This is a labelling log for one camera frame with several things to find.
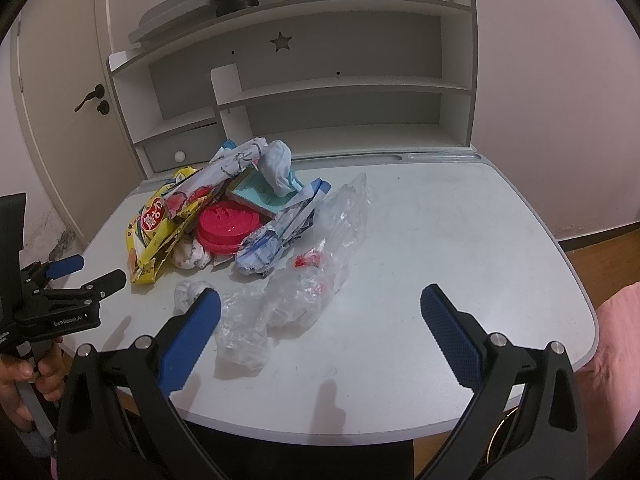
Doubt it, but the yellow snack bag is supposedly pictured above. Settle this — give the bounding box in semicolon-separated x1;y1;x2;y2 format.
125;166;196;285

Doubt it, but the white tissue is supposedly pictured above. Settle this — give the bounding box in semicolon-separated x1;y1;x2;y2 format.
174;281;209;314

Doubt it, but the red plastic lid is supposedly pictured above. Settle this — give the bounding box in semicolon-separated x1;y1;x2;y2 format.
195;200;262;256

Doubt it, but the white printed plastic bag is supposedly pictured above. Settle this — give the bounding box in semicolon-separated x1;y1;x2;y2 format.
164;138;268;218

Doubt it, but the clear plastic bag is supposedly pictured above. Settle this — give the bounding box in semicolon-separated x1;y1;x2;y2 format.
215;172;372;375

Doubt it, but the blue white wrapper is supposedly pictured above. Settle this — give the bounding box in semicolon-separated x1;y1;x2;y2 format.
234;178;332;276

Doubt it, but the teal cigarette box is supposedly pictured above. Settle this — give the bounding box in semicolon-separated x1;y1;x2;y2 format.
226;168;297;219

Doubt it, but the blue grey sock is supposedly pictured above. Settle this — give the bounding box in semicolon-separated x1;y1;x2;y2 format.
258;140;304;197

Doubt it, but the person's left hand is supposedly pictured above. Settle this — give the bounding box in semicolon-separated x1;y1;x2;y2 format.
0;338;66;431

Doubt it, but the pink bed sheet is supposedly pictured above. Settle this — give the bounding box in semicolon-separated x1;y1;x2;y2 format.
575;283;640;472

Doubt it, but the white door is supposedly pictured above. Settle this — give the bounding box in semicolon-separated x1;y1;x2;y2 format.
11;0;142;246

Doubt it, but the white desk hutch shelf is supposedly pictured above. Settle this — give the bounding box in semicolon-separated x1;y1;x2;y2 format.
107;0;478;176

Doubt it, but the black door handle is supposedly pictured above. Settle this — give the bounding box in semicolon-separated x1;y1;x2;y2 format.
74;84;111;116

